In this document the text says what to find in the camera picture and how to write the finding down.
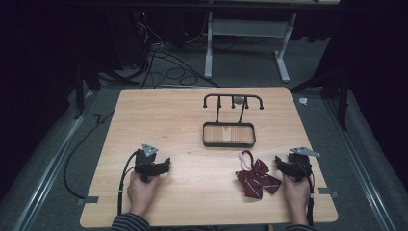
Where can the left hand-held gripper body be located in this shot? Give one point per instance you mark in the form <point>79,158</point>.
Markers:
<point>145,165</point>

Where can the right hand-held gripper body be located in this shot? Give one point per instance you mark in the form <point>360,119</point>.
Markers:
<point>300,163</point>

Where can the dark red striped bow tie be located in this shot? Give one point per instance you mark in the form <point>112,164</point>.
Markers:
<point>256,179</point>

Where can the black metal rack with tray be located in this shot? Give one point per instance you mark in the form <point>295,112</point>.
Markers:
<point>229,134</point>

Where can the person's left hand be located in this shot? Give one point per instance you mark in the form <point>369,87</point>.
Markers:
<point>141,194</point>

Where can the person's right hand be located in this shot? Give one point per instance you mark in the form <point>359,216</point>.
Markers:
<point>296,199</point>

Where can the white crumpled paper scrap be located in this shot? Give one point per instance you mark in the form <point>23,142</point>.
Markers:
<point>303,101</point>

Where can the small grey tape piece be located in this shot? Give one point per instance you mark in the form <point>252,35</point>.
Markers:
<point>238,99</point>

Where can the black stand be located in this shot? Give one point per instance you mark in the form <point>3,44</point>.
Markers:
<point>80,89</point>
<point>343,96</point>

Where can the metal floor rail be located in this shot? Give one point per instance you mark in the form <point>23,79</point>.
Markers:
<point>48,166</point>
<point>356,160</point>

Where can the white metal desk frame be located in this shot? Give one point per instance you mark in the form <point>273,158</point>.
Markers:
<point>247,28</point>

